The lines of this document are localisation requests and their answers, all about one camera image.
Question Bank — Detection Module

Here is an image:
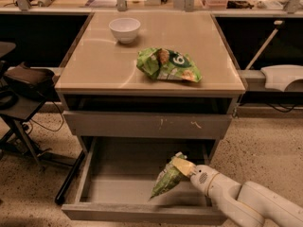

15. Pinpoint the open grey middle drawer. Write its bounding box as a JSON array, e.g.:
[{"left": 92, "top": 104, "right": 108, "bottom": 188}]
[{"left": 62, "top": 137, "right": 225, "bottom": 225}]

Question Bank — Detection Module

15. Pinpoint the closed grey top drawer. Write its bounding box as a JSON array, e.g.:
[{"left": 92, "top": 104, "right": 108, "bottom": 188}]
[{"left": 63, "top": 111, "right": 231, "bottom": 139}]

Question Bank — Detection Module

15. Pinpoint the white-headed stick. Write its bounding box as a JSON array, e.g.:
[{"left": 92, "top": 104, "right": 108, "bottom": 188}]
[{"left": 245, "top": 20, "right": 285, "bottom": 70}]

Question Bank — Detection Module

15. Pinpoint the green jalapeno chip bag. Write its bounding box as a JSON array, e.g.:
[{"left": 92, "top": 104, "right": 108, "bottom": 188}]
[{"left": 150, "top": 161, "right": 184, "bottom": 199}]

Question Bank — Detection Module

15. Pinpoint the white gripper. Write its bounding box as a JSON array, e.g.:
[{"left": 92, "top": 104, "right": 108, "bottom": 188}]
[{"left": 172, "top": 158, "right": 219, "bottom": 196}]

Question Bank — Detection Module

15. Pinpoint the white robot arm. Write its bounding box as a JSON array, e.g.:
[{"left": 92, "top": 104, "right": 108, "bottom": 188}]
[{"left": 172, "top": 158, "right": 303, "bottom": 227}]

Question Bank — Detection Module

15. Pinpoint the light green chip bag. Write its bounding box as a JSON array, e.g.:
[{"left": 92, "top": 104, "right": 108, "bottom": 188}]
[{"left": 136, "top": 47, "right": 202, "bottom": 82}]

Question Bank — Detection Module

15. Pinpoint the black floor cable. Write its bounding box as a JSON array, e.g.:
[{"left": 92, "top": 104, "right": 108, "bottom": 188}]
[{"left": 22, "top": 92, "right": 66, "bottom": 133}]

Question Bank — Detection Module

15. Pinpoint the grey drawer cabinet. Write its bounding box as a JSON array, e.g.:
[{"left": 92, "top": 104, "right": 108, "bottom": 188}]
[{"left": 56, "top": 10, "right": 245, "bottom": 154}]

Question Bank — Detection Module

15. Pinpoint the black bag on stand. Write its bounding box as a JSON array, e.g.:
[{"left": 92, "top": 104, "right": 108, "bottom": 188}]
[{"left": 3, "top": 64, "right": 55, "bottom": 100}]

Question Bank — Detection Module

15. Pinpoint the dark folding stand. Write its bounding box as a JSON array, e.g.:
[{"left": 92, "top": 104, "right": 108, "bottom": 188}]
[{"left": 0, "top": 41, "right": 86, "bottom": 205}]

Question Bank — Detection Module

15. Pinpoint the white bowl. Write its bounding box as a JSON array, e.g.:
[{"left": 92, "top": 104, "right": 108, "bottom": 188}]
[{"left": 109, "top": 18, "right": 141, "bottom": 44}]

